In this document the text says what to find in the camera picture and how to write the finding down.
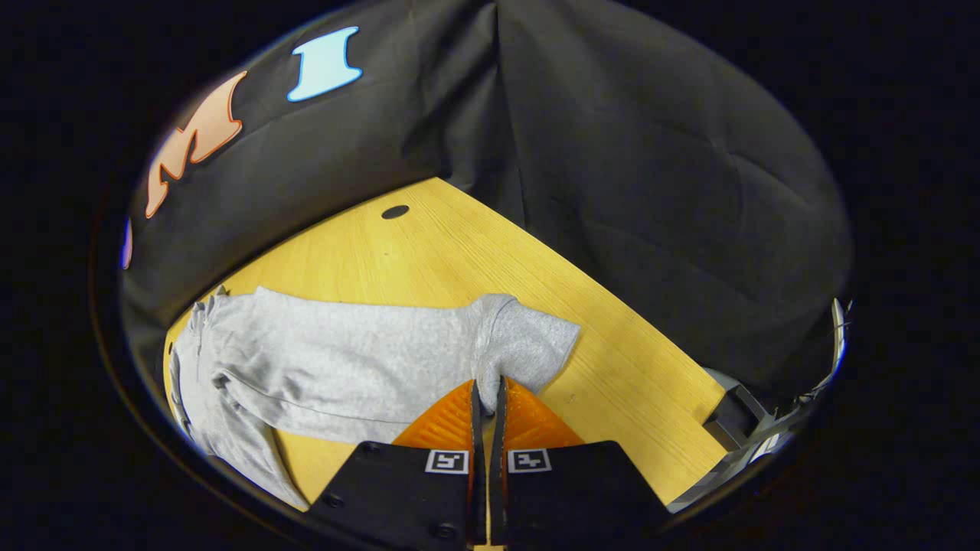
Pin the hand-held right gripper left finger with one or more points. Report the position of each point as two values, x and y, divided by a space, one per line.
406 497

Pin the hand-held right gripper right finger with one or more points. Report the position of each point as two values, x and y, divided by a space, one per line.
574 497

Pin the grey zip-neck sweatshirt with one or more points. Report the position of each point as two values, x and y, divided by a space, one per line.
367 360

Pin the black square block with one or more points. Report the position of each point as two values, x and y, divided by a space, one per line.
733 417

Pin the black backdrop cloth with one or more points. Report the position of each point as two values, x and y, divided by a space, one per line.
651 191

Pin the grey metal frame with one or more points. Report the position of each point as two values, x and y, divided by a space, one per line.
766 442

